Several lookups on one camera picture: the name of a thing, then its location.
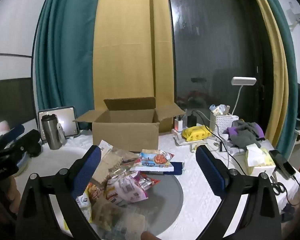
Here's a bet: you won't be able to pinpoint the yellow wet wipes pack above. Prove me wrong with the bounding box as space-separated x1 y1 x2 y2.
182 126 212 142

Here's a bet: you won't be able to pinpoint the dark window pane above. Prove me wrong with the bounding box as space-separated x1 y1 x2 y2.
166 0 276 136

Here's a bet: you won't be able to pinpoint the white cable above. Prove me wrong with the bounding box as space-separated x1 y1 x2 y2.
197 111 211 124

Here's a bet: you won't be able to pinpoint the white desk lamp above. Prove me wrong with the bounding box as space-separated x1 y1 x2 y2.
231 77 257 117

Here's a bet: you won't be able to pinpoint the purple and grey garment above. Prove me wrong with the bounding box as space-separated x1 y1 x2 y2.
222 120 266 148

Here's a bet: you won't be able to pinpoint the white lattice basket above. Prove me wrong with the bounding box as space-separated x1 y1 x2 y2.
210 112 239 136

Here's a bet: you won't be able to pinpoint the teal curtain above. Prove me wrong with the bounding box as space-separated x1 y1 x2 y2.
255 0 300 158
34 0 103 121

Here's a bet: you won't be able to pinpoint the brown kraft snack packet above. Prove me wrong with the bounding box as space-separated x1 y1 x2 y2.
91 152 123 183

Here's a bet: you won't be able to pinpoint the crumpled white plastic bag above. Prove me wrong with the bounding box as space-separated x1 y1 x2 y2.
209 104 230 117

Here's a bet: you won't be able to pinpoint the cardboard box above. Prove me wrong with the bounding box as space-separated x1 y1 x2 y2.
74 97 186 153

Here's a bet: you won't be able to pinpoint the white power strip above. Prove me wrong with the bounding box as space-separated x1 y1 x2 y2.
172 127 190 137

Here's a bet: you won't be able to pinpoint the black smartphone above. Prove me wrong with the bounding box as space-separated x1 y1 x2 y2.
269 149 297 179

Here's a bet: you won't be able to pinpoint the white pink jar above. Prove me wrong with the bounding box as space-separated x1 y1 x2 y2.
0 120 11 142

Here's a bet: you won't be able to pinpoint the grey round mat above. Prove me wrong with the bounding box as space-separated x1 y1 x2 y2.
127 152 184 240

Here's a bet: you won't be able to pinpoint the black scissors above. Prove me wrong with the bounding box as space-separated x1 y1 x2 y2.
270 175 286 196

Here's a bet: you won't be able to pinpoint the yellow curtain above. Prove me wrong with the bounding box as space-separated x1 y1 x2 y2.
245 0 290 146
92 0 176 131

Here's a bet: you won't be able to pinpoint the white paper snack packet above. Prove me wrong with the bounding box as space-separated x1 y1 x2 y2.
99 140 113 156

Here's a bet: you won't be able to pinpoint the person's right hand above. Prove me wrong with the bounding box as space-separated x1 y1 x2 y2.
142 231 161 240

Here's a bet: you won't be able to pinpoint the pale yellow tissue pack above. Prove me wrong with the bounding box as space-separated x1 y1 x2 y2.
245 142 276 176

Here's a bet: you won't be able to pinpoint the pink white snack packet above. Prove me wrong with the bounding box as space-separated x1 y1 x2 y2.
106 174 149 203

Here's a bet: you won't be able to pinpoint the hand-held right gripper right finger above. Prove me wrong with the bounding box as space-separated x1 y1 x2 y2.
195 144 282 240

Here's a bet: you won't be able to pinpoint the person's left hand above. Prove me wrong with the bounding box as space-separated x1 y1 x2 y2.
0 177 22 214

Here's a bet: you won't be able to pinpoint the white blue flat box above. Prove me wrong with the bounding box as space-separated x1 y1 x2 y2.
130 161 185 175

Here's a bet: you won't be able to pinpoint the orange noodle snack packet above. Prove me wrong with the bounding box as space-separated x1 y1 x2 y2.
76 182 104 223

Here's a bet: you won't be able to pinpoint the black charger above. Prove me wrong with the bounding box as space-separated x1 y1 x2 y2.
187 114 198 130

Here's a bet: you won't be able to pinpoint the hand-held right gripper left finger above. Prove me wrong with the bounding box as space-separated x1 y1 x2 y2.
15 145 103 240

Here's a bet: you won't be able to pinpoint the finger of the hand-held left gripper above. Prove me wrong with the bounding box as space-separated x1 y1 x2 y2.
0 124 25 144
5 129 42 157

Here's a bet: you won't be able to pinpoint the tablet computer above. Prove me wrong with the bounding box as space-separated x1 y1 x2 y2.
37 106 81 140

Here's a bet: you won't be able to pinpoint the clear bag of pastries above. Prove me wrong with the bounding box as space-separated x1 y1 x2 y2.
91 197 153 240

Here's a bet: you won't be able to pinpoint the steel tumbler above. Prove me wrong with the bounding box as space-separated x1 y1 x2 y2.
41 114 65 150

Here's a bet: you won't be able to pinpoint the red snack packet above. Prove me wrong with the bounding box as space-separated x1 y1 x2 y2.
137 171 161 191

